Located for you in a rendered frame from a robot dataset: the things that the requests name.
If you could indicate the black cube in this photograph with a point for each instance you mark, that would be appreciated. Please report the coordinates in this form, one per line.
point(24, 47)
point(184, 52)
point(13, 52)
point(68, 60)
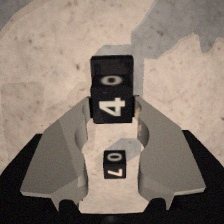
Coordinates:
point(112, 98)
point(114, 164)

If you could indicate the black rectangular tray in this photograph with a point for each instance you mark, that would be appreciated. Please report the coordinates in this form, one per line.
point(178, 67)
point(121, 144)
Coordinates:
point(112, 64)

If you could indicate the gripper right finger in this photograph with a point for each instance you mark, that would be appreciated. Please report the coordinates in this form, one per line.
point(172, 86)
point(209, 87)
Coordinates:
point(176, 166)

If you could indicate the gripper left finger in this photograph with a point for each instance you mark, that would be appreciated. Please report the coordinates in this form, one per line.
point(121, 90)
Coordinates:
point(48, 169)

